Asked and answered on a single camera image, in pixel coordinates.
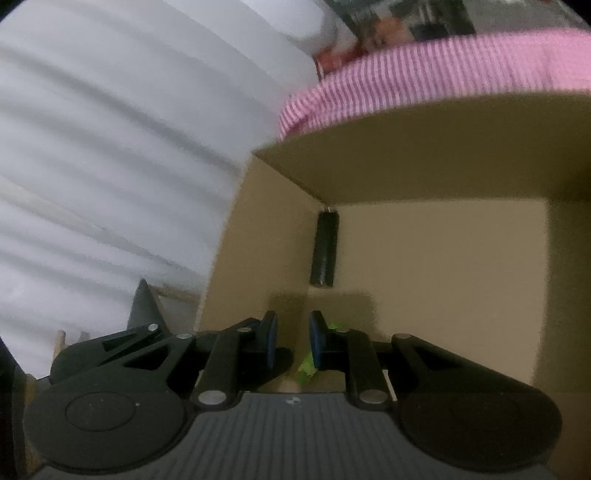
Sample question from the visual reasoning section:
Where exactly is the pink striped blanket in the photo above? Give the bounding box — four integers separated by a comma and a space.
277, 21, 591, 142

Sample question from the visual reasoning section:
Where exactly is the small green packet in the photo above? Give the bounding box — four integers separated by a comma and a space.
298, 320, 336, 385

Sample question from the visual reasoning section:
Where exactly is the orange printed appliance box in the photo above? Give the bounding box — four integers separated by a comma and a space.
321, 0, 477, 52

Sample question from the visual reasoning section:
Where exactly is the black plastic item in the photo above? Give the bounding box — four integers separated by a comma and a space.
310, 209, 341, 288

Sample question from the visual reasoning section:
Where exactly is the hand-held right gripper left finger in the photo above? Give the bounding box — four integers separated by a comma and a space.
124, 311, 295, 411

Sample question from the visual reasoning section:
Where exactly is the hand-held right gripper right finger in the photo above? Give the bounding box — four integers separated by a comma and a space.
308, 310, 525, 412

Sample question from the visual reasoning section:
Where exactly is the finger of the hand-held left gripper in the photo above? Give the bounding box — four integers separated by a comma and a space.
126, 278, 168, 332
49, 322, 163, 386

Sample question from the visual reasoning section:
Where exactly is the brown cardboard box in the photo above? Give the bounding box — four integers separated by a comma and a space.
193, 89, 591, 480

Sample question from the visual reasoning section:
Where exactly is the red item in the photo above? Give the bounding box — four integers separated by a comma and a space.
313, 46, 345, 78

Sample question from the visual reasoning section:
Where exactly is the tan strap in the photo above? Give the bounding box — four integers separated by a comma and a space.
52, 329, 68, 366

